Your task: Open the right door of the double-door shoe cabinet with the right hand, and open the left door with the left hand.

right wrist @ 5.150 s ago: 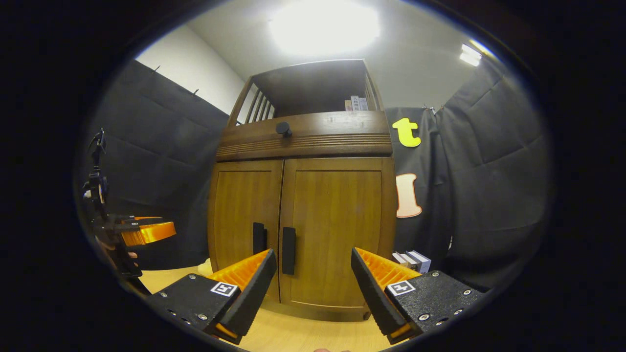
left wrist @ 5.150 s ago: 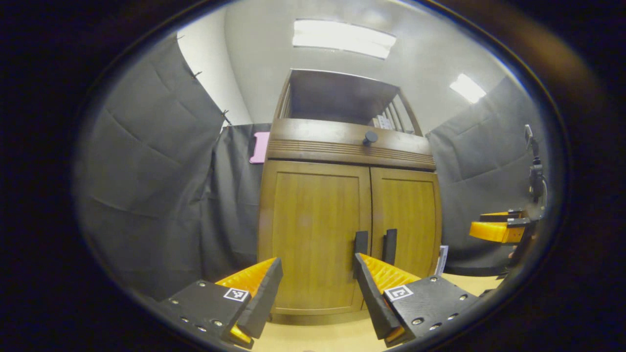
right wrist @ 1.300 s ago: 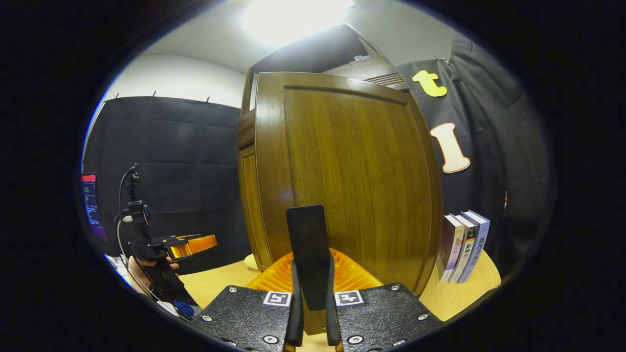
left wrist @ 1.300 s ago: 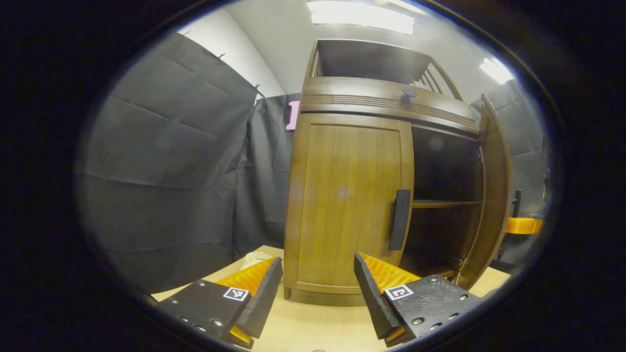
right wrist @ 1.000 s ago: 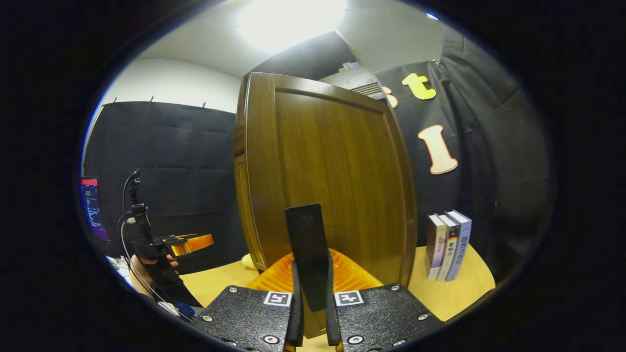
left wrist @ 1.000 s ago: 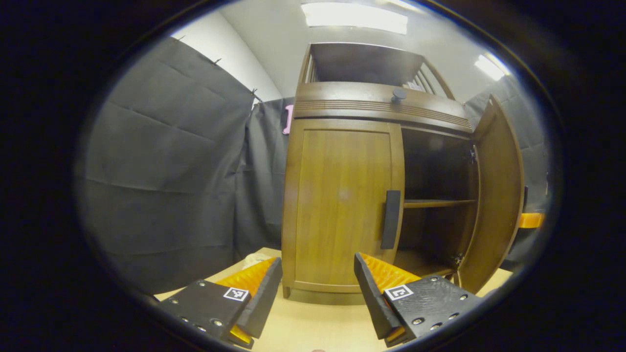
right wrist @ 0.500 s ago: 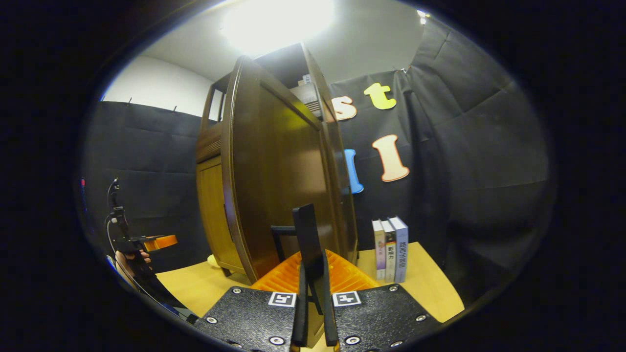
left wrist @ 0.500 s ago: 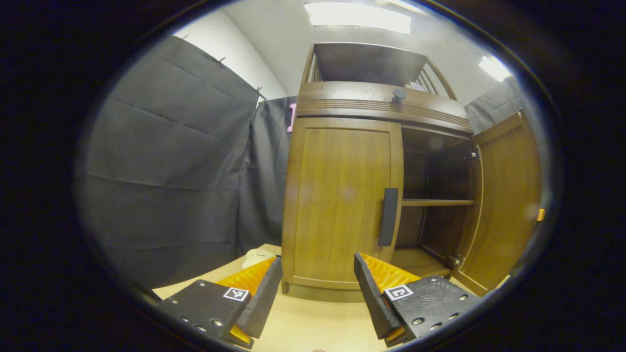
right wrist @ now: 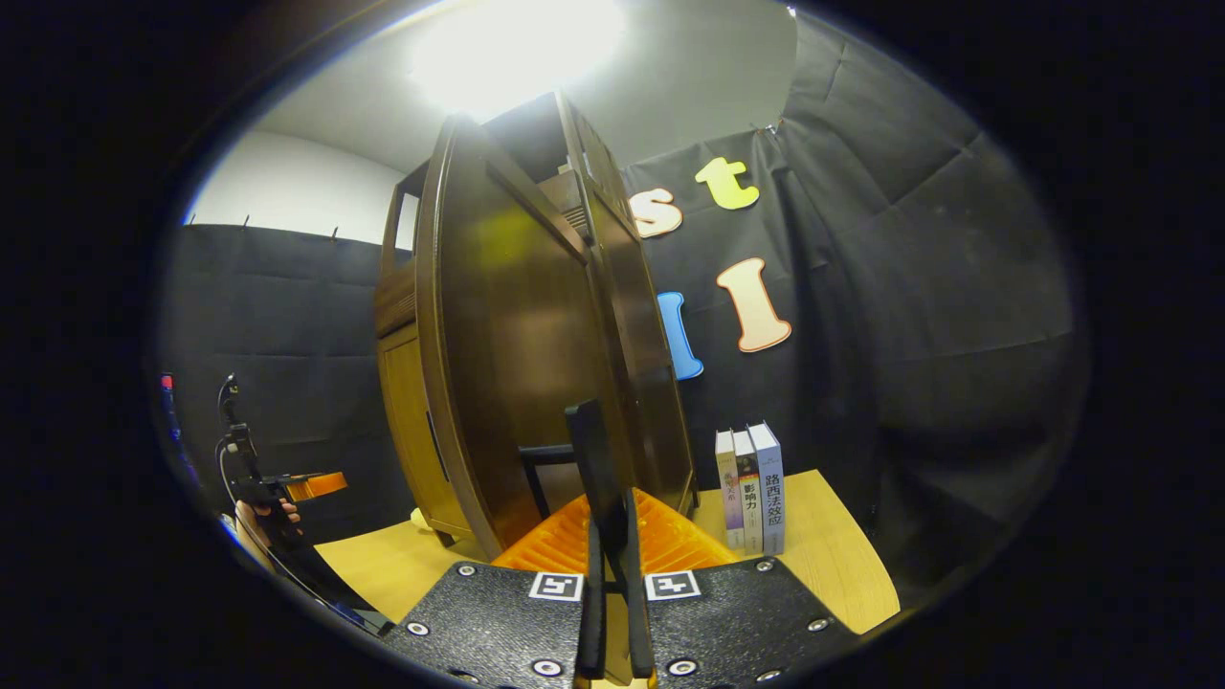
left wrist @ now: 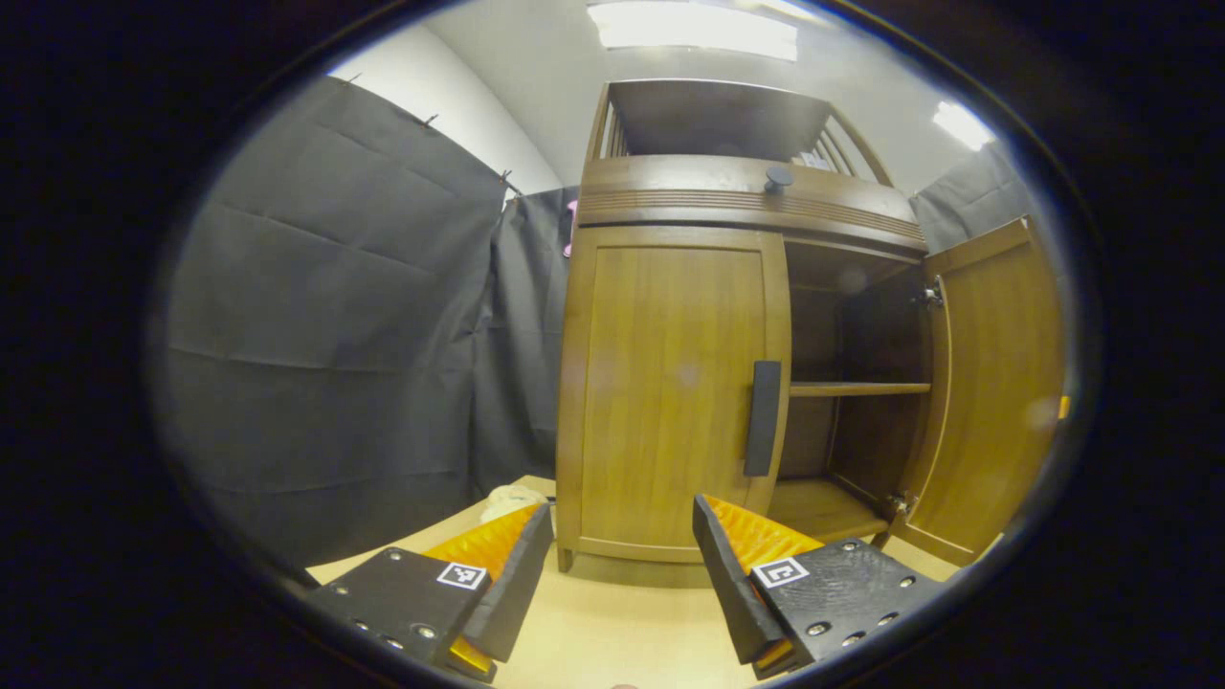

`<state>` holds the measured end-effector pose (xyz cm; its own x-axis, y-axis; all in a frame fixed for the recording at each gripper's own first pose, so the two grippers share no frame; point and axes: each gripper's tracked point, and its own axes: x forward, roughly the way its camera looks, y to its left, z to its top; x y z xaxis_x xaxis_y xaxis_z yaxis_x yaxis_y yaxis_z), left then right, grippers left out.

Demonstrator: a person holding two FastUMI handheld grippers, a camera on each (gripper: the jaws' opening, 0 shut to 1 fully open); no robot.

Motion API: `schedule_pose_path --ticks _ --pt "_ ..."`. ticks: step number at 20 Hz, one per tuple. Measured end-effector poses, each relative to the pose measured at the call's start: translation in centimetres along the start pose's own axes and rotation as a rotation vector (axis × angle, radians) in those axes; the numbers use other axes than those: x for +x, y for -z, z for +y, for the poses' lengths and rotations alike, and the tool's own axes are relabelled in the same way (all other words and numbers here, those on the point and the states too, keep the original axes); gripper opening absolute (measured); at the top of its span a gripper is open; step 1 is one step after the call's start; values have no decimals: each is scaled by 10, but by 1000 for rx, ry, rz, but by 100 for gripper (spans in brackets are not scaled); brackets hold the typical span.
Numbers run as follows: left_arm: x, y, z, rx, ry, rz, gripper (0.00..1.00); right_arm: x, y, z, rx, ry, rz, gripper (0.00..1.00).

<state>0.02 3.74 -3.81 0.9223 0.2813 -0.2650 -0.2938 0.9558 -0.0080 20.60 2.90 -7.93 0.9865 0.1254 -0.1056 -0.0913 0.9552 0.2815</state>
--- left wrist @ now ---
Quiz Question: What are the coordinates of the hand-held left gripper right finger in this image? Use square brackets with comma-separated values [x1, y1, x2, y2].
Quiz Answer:
[693, 494, 948, 680]

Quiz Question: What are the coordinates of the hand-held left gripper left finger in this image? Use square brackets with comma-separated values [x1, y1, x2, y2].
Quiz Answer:
[311, 502, 556, 682]

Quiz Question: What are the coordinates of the wooden shoe cabinet door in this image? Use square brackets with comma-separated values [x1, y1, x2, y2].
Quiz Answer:
[895, 218, 1068, 567]
[560, 227, 792, 564]

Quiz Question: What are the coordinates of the black door handle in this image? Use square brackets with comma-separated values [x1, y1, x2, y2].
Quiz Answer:
[744, 361, 784, 478]

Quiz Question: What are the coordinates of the wooden double-door shoe cabinet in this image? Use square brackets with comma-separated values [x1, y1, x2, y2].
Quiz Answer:
[555, 78, 1071, 575]

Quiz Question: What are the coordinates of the cream crumpled cloth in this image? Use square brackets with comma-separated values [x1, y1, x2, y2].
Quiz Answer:
[480, 484, 550, 524]

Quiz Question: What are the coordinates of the wooden inner shelf board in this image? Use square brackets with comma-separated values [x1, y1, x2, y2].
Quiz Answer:
[791, 382, 932, 398]

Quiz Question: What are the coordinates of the small ceiling light panel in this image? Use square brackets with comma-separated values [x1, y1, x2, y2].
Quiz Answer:
[933, 100, 998, 152]

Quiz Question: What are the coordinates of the black backdrop cloth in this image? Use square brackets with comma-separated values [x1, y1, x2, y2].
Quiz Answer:
[158, 77, 1039, 575]

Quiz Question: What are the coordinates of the large ceiling light panel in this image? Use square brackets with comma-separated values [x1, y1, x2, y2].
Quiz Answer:
[586, 0, 800, 61]

